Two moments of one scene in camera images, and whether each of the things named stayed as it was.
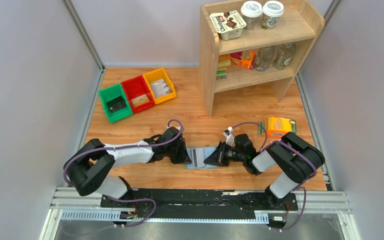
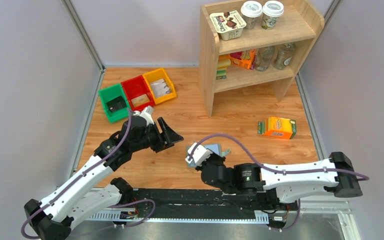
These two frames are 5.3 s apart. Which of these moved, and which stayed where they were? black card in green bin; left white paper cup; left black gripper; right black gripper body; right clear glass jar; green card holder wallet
Moved: right black gripper body; left black gripper
Stayed: left white paper cup; right clear glass jar; black card in green bin; green card holder wallet
